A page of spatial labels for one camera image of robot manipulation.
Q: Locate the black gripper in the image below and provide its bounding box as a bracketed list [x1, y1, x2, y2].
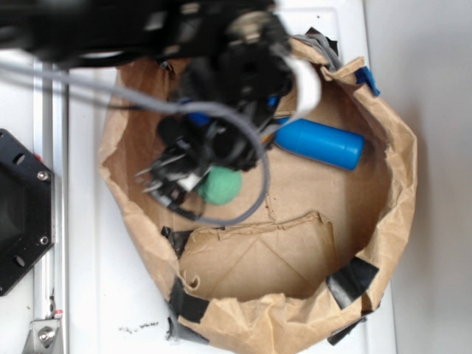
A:
[134, 99, 280, 214]

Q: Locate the green dimpled ball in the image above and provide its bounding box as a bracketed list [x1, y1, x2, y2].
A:
[197, 166, 243, 205]

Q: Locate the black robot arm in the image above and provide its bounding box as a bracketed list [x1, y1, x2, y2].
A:
[1, 1, 294, 219]

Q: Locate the brown paper bag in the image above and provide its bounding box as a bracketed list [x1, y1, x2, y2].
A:
[99, 35, 417, 353]

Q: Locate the blue plastic bottle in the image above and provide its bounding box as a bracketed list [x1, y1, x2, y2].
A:
[274, 117, 365, 170]

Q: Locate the blue tape strip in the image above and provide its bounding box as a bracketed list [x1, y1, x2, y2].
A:
[354, 66, 381, 97]

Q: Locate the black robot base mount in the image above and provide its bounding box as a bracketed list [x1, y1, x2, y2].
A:
[1, 129, 53, 296]

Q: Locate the aluminium extrusion rail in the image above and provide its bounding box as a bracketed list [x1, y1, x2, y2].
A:
[23, 77, 69, 353]

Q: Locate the white ribbon cable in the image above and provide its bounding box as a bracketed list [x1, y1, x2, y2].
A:
[283, 55, 321, 125]

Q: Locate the grey braided cable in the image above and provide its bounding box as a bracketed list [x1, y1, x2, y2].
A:
[0, 60, 270, 226]

